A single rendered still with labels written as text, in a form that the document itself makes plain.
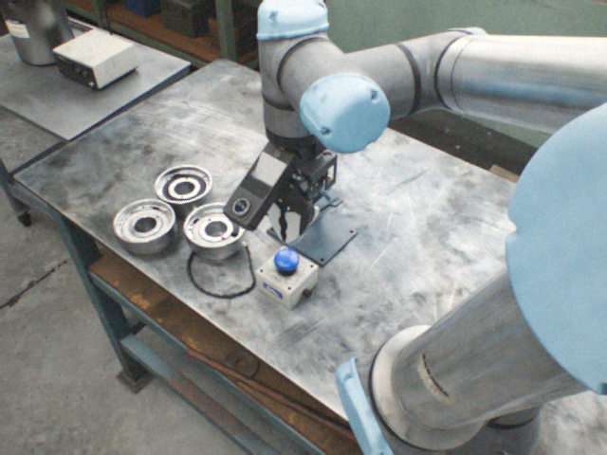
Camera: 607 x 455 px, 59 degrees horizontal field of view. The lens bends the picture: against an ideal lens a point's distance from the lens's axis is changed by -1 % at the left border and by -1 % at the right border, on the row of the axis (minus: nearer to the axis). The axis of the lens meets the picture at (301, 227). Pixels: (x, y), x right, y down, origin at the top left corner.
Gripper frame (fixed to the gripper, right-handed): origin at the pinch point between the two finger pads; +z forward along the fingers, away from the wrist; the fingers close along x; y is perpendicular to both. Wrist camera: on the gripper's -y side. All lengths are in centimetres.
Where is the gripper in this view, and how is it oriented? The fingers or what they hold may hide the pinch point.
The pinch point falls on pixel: (285, 241)
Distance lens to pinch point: 81.4
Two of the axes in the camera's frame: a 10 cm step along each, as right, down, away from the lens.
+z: 0.0, 6.9, 7.2
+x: -7.9, -4.5, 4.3
